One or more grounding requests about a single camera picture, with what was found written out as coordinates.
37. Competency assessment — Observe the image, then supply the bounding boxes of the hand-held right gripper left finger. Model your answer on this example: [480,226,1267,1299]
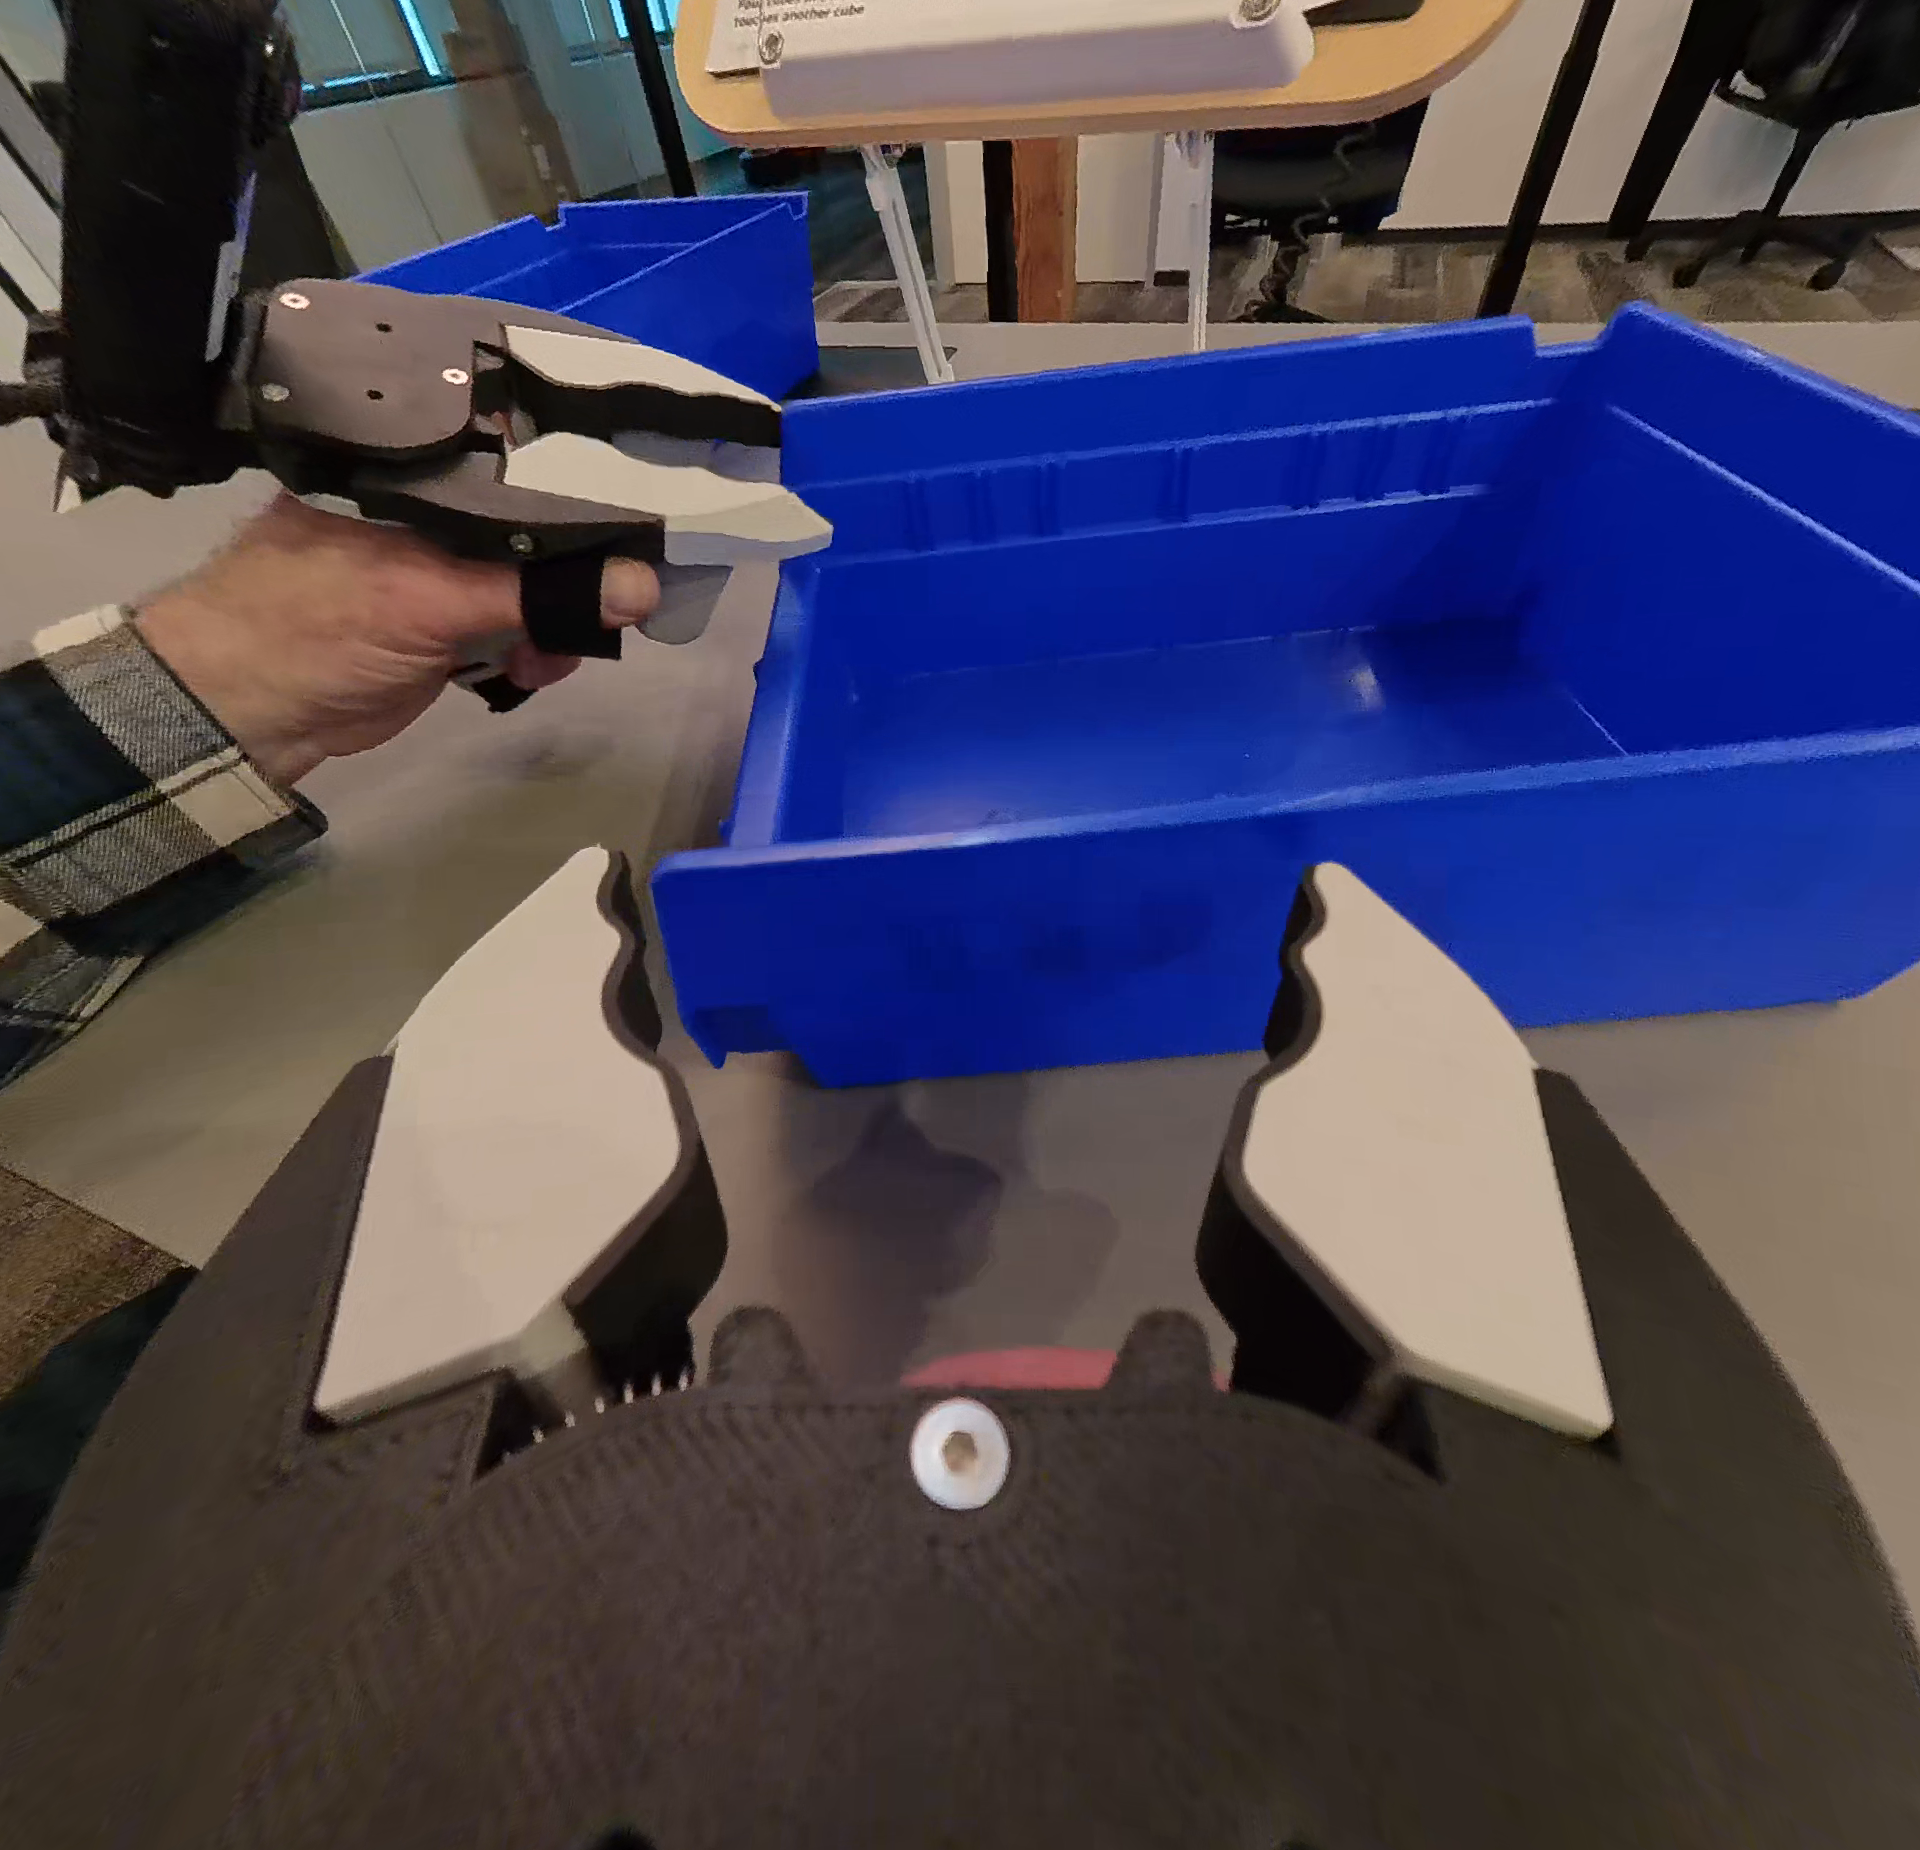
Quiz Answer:
[307,846,732,1430]

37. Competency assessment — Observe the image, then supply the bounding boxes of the blue plastic bin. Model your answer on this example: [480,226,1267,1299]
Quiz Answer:
[353,192,819,400]
[649,299,1920,1091]

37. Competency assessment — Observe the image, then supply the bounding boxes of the white stand leg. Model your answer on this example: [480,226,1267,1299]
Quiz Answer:
[860,141,955,382]
[1183,126,1216,355]

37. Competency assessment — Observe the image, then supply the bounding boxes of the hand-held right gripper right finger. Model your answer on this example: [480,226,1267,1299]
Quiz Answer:
[1192,859,1618,1444]

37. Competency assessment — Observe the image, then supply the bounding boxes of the wooden stand board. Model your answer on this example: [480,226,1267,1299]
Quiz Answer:
[672,0,1562,141]

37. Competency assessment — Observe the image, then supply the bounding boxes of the white paper ledge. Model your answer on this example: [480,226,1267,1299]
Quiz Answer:
[757,0,1317,121]

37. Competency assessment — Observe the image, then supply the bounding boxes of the white low cabinet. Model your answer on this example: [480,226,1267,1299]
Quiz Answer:
[293,73,497,284]

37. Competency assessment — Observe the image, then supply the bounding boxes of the person's left hand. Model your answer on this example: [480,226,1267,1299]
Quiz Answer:
[135,491,663,786]

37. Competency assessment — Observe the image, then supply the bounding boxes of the wooden post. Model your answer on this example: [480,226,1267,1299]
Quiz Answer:
[1012,136,1080,327]

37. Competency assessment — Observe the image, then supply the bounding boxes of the cardboard box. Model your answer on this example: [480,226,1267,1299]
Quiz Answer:
[435,0,584,224]

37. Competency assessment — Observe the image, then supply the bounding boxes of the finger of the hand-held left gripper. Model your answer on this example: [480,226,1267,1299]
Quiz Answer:
[510,431,837,563]
[496,324,786,451]

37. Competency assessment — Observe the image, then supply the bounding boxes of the black metal pole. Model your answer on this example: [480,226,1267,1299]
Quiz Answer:
[1477,0,1651,319]
[608,0,700,202]

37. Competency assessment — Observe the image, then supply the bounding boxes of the grey desk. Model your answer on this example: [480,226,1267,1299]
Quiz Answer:
[0,318,1920,1484]

